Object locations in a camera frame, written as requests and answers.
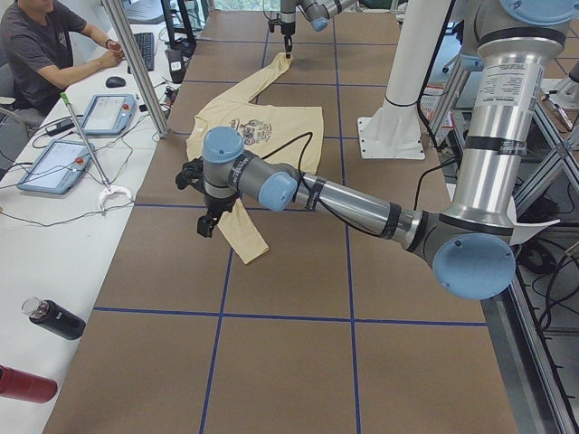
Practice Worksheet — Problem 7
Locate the red water bottle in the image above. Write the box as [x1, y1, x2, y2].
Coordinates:
[1, 366, 58, 403]

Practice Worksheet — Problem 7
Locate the white camera mast pedestal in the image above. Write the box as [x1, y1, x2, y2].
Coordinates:
[357, 0, 453, 160]

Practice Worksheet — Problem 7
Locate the black computer mouse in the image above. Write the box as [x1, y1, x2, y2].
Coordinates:
[105, 76, 126, 89]

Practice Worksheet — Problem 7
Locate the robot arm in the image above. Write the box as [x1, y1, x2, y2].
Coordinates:
[267, 0, 356, 59]
[195, 1, 578, 300]

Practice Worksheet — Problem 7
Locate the white paper sheet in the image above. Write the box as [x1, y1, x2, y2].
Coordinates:
[507, 197, 561, 246]

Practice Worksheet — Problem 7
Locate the beige long-sleeve printed shirt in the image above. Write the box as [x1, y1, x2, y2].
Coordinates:
[185, 52, 325, 266]

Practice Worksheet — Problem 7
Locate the seated person in grey shirt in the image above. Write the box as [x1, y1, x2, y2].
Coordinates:
[1, 0, 124, 116]

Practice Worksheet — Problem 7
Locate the teach pendant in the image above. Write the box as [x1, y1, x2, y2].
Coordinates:
[81, 94, 136, 137]
[17, 139, 91, 195]

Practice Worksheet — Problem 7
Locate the black keyboard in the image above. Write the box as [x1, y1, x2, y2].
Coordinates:
[133, 32, 155, 71]

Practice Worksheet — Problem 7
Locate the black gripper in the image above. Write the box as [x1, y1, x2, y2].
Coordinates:
[196, 192, 237, 237]
[280, 22, 295, 58]

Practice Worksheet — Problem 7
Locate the upper teach pendant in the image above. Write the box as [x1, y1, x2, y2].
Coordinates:
[81, 94, 136, 137]

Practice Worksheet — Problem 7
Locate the aluminium frame post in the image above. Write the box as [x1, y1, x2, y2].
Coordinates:
[102, 0, 168, 138]

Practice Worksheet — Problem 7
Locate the black water bottle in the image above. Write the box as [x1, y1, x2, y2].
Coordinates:
[21, 297, 86, 340]

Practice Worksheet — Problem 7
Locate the lower teach pendant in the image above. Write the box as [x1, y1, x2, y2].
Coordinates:
[17, 139, 91, 195]

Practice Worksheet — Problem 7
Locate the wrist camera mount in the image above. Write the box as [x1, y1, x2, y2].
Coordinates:
[175, 157, 204, 192]

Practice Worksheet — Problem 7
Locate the metal reacher grabber tool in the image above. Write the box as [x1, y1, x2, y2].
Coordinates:
[60, 92, 133, 214]

